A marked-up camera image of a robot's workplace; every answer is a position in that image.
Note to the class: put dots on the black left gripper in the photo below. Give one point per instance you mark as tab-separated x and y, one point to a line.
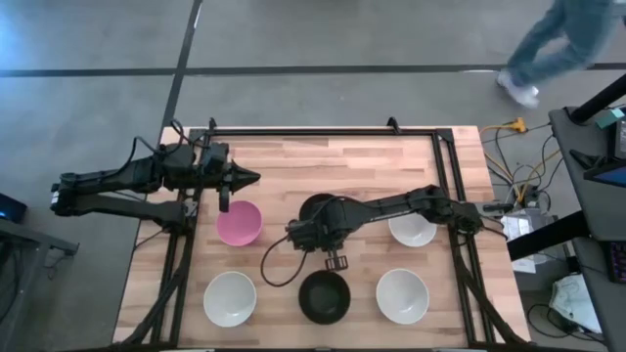
215	163

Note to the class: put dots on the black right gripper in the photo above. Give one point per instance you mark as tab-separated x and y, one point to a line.
310	234

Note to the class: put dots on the black bowl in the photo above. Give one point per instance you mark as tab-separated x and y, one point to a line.
324	298
309	205

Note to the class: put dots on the pink bowl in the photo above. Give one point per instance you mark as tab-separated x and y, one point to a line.
239	224

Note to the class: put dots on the white bowl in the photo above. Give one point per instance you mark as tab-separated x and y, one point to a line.
402	295
413	234
230	298

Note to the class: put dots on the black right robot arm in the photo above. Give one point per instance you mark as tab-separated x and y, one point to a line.
391	207

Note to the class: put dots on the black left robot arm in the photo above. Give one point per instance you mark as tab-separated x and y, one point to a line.
122	178

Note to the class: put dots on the white paper sheet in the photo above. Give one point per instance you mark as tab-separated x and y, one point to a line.
518	230

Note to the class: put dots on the black diagonal support bar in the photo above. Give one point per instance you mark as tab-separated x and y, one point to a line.
543	238

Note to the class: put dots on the grey side bench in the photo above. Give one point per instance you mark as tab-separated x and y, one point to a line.
34	237

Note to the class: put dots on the yellow power plug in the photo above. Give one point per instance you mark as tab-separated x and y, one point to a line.
518	125

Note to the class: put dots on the black device with blue light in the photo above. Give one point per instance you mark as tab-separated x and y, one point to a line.
11	207

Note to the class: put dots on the crumpled white paper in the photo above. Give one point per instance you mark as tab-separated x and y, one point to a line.
574	300

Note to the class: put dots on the person's white shoe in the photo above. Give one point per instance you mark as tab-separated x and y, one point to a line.
518	90

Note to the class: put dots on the dark grey desk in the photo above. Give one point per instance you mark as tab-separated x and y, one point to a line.
601	215

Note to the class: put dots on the black keyboard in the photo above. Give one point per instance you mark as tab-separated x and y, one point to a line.
618	261

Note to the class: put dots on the tablet with blue screen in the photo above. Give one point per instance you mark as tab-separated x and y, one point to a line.
606	173

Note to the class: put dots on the black pole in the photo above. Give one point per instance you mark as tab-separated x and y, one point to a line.
599	100

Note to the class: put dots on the teal small box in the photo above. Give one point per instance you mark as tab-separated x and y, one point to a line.
610	118

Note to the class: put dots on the person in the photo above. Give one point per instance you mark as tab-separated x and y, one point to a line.
562	34

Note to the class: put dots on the black metal table frame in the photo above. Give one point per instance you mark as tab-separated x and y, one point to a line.
318	132

